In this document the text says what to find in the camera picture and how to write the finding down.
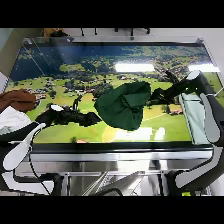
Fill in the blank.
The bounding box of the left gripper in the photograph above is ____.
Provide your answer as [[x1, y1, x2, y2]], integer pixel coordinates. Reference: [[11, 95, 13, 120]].
[[77, 112, 102, 127]]

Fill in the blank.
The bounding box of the black cable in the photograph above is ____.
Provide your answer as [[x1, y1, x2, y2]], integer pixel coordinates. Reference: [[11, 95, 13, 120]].
[[27, 151, 52, 196]]

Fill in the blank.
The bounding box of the white garment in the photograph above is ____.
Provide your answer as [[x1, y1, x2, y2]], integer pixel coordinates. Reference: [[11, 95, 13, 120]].
[[0, 105, 33, 135]]

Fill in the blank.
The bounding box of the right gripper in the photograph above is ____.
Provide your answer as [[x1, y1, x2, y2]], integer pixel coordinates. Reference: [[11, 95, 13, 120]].
[[147, 87, 170, 106]]

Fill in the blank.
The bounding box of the brown garment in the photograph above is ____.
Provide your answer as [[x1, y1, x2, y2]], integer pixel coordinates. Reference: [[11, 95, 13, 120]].
[[0, 89, 37, 114]]

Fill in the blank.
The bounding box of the dark green garment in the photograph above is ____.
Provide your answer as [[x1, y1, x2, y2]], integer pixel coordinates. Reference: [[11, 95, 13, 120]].
[[93, 81, 153, 132]]

